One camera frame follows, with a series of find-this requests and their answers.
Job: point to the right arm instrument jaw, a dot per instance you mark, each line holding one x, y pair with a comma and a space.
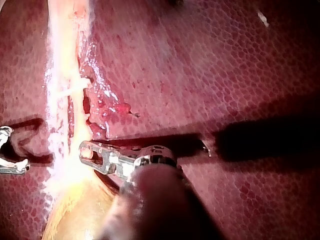
5, 136
15, 168

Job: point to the left arm instrument jaw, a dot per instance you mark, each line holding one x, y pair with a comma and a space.
110, 160

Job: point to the left arm instrument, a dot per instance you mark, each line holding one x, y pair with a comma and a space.
160, 155

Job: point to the gallbladder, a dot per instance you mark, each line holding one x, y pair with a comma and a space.
75, 212

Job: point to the dark left arm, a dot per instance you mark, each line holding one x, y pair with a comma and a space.
162, 212

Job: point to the thin tube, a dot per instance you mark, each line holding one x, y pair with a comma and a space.
71, 117
63, 50

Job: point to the white clip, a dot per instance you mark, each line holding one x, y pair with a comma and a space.
71, 90

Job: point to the dark red liver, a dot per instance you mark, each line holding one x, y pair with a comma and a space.
200, 80

